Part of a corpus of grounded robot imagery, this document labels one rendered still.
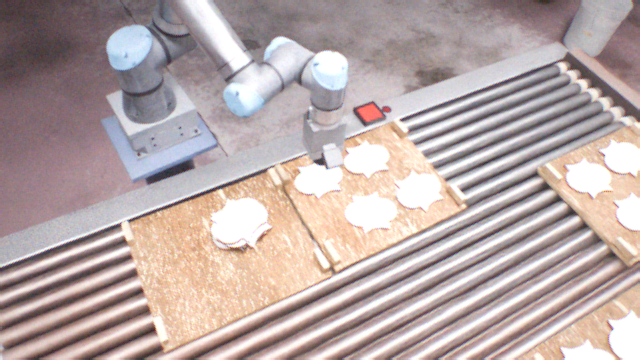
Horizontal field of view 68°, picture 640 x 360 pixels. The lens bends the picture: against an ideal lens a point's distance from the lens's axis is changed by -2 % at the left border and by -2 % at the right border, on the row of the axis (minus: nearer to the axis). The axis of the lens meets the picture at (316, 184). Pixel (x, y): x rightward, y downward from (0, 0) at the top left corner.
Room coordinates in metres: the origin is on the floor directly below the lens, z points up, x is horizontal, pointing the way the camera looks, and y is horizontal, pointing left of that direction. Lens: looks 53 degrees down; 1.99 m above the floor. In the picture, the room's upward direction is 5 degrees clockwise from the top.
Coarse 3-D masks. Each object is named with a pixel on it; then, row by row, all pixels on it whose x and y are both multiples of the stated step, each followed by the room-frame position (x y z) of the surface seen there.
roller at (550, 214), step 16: (544, 208) 0.80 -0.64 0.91; (560, 208) 0.79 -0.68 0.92; (528, 224) 0.73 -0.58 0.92; (544, 224) 0.74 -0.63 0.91; (496, 240) 0.67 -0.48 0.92; (512, 240) 0.68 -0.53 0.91; (464, 256) 0.61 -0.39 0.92; (480, 256) 0.62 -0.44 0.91; (432, 272) 0.56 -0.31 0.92; (448, 272) 0.57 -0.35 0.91; (400, 288) 0.51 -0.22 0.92; (416, 288) 0.51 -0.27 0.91; (368, 304) 0.46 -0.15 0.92; (384, 304) 0.47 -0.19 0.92; (336, 320) 0.41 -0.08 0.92; (352, 320) 0.42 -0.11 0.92; (304, 336) 0.37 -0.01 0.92; (320, 336) 0.37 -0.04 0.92; (272, 352) 0.33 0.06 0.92; (288, 352) 0.33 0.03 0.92
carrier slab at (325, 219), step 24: (360, 144) 0.94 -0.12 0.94; (384, 144) 0.95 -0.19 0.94; (408, 144) 0.96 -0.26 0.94; (288, 168) 0.83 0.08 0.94; (408, 168) 0.87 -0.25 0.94; (432, 168) 0.88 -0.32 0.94; (288, 192) 0.75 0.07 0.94; (336, 192) 0.76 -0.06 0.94; (360, 192) 0.77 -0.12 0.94; (384, 192) 0.78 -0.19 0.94; (312, 216) 0.68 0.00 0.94; (336, 216) 0.68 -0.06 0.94; (408, 216) 0.71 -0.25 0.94; (432, 216) 0.71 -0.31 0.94; (336, 240) 0.61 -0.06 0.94; (360, 240) 0.62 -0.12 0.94; (384, 240) 0.63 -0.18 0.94
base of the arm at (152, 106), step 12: (132, 96) 0.92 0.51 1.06; (144, 96) 0.93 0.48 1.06; (156, 96) 0.94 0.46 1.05; (168, 96) 0.97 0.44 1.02; (132, 108) 0.92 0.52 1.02; (144, 108) 0.91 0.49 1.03; (156, 108) 0.92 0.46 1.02; (168, 108) 0.94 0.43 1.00; (132, 120) 0.91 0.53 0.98; (144, 120) 0.90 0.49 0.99; (156, 120) 0.91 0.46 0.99
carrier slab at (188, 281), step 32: (224, 192) 0.73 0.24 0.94; (256, 192) 0.74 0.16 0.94; (160, 224) 0.61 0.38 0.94; (192, 224) 0.62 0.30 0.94; (288, 224) 0.65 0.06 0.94; (160, 256) 0.52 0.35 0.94; (192, 256) 0.53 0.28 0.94; (224, 256) 0.54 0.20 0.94; (256, 256) 0.55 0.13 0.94; (288, 256) 0.56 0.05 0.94; (160, 288) 0.44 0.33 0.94; (192, 288) 0.45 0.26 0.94; (224, 288) 0.46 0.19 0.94; (256, 288) 0.47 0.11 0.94; (288, 288) 0.47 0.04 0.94; (192, 320) 0.38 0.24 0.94; (224, 320) 0.38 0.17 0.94
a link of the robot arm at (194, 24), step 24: (168, 0) 0.82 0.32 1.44; (192, 0) 0.81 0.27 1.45; (192, 24) 0.78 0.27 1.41; (216, 24) 0.79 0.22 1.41; (216, 48) 0.76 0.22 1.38; (240, 48) 0.78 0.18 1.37; (240, 72) 0.74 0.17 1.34; (264, 72) 0.76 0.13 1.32; (240, 96) 0.69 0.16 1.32; (264, 96) 0.72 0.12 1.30
